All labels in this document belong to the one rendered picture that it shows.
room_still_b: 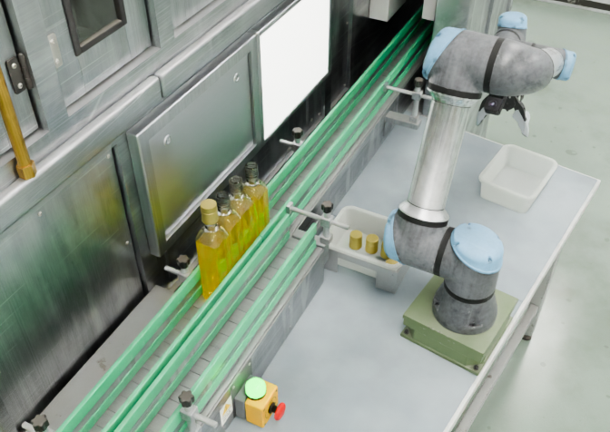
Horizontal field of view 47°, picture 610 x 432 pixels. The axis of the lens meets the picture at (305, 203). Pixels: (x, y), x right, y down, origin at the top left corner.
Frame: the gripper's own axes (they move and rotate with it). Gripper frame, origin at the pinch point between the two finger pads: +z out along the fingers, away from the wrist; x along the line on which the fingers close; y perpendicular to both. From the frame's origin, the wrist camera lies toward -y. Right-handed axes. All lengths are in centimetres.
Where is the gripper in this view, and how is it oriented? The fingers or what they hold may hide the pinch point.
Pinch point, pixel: (500, 132)
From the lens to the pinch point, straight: 215.0
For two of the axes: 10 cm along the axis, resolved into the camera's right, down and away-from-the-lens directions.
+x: -8.3, -2.7, 4.8
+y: 5.4, -5.5, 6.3
